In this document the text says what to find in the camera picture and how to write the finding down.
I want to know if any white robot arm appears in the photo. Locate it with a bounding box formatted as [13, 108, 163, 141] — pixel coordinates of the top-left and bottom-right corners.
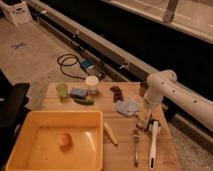
[137, 70, 213, 132]

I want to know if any dark metal cup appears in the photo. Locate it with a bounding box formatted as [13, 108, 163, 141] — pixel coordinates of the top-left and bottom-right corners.
[139, 82, 148, 97]

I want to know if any green plastic cup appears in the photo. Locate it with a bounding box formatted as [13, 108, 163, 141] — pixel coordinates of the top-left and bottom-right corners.
[56, 83, 68, 98]

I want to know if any blue crumpled cloth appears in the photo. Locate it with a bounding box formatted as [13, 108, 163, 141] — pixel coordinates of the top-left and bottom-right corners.
[115, 98, 139, 117]

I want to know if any metal fork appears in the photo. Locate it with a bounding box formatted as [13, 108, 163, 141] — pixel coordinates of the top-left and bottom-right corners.
[133, 129, 139, 167]

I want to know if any wooden board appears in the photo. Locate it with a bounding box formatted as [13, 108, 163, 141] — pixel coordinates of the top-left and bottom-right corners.
[43, 82, 181, 171]

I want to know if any dark grape bunch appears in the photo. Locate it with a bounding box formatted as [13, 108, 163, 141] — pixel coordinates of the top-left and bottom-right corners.
[110, 86, 123, 102]

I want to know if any green cucumber toy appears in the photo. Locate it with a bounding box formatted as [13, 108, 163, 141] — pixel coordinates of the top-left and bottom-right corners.
[73, 98, 94, 105]

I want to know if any blue power box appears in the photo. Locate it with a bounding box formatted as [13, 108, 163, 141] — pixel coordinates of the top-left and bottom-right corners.
[80, 59, 97, 75]

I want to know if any pink peach toy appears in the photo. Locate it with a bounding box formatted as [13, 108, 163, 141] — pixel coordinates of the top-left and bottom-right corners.
[59, 133, 72, 147]

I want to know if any yellow plastic tray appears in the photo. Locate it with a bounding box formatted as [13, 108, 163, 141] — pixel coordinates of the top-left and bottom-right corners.
[6, 111, 103, 171]

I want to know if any black chair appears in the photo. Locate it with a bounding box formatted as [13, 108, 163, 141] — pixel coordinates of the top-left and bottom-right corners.
[0, 69, 30, 168]

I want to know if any white cardboard box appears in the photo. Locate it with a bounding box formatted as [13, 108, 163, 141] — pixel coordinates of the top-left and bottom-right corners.
[0, 0, 32, 26]

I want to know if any white handled brush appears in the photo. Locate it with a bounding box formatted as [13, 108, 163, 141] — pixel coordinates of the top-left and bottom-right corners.
[149, 120, 161, 170]

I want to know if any black cable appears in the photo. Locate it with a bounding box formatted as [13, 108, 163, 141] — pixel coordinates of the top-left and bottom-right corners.
[56, 53, 87, 81]

